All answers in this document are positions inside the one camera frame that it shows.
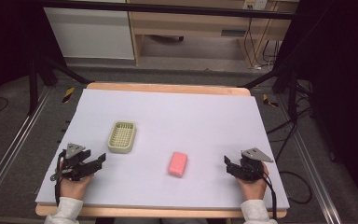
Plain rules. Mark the yellow black striped tape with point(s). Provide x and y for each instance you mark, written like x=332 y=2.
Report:
x=68 y=94
x=268 y=101

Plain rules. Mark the white power strip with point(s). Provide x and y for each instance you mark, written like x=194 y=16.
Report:
x=254 y=4

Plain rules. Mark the black metal stand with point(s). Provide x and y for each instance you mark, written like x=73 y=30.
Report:
x=33 y=84
x=292 y=93

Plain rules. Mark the metal floor rail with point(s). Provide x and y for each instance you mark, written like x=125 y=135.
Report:
x=12 y=146
x=317 y=180

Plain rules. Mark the white foam board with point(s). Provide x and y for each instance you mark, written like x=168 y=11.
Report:
x=174 y=124

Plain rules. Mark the black horizontal frame bar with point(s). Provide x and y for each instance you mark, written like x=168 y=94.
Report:
x=167 y=8

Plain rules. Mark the pink soap bar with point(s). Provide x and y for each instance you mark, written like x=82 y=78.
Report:
x=177 y=164

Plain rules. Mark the person's right hand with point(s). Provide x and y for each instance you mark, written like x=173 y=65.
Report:
x=254 y=189

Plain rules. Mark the person's left hand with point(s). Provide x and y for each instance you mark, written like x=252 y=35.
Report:
x=74 y=188

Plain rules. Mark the pale yellow soap dish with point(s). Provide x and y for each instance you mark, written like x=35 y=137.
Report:
x=121 y=137

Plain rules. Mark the wooden table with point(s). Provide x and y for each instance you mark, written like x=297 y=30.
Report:
x=167 y=87

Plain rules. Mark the light wooden desk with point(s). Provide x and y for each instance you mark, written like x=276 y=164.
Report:
x=192 y=23

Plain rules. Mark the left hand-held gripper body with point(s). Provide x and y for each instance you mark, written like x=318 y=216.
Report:
x=74 y=169

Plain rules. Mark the white cabinet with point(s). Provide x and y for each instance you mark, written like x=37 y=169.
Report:
x=90 y=34

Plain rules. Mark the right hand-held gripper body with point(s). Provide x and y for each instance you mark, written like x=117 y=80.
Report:
x=251 y=166

